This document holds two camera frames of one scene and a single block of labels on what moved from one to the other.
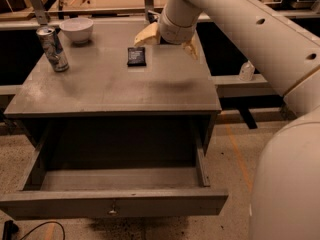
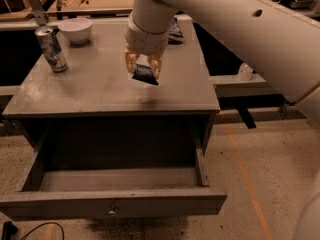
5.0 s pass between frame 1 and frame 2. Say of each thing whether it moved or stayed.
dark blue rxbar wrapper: moved
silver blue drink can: stayed
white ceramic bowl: stayed
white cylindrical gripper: moved
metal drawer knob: stayed
